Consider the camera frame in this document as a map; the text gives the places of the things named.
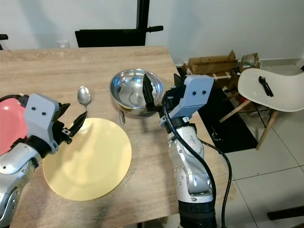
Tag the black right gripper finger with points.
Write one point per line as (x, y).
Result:
(147, 90)
(155, 97)

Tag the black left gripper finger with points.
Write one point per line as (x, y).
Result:
(79, 122)
(80, 131)

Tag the white shell chair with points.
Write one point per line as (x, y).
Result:
(285, 90)

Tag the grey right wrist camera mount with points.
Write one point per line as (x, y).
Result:
(194, 95)

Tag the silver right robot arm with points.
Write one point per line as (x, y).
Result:
(192, 175)

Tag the pink plate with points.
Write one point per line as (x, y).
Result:
(12, 126)

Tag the yellow plate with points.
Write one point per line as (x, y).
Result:
(95, 161)

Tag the steel spoon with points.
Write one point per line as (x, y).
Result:
(84, 95)

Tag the black plastic fork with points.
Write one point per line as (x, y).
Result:
(266, 86)

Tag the steel bowl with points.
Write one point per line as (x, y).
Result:
(130, 90)

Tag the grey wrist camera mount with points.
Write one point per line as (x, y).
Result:
(194, 95)
(42, 116)

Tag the white wall socket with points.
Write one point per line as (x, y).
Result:
(62, 44)

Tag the black exercise stand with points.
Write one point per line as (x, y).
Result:
(3, 37)

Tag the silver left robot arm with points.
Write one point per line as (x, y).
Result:
(19, 171)

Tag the wooden crate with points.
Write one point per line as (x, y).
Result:
(209, 64)

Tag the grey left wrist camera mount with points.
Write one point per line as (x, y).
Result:
(42, 116)

